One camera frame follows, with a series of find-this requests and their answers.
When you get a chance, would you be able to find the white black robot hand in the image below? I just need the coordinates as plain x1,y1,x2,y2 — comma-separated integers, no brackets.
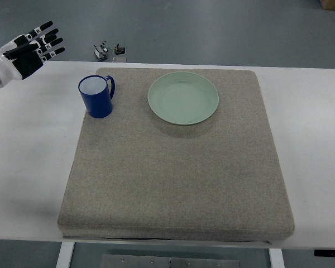
0,21,65,89

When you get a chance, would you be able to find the blue mug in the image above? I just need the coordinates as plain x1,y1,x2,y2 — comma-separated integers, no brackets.
78,75,115,118

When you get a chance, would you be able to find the clear floor plate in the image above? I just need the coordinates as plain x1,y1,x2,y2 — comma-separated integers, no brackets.
112,57,127,63

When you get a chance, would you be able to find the light green plate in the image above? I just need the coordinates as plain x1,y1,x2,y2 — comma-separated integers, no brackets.
147,71,219,125

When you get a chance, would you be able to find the small white floor device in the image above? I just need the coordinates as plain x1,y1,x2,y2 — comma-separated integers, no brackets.
93,42,108,60

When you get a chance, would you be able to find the floor outlet with plug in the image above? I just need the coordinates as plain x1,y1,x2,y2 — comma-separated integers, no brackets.
113,44,126,55

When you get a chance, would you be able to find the beige fabric cushion mat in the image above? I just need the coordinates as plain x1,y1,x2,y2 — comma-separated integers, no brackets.
58,68,294,242

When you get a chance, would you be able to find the white table leg left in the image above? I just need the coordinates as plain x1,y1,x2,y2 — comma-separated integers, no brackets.
56,242,75,268

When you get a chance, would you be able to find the white table leg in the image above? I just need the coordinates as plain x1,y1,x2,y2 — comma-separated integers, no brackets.
56,242,75,268
269,248,285,268

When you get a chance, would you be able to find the cardboard box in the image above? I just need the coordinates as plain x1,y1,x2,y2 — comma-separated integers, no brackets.
320,0,335,11

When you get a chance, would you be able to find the white table leg right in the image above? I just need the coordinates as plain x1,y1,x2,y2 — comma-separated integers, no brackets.
269,248,285,268

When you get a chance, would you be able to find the black table controller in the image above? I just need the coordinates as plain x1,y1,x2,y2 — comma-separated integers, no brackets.
314,250,335,257

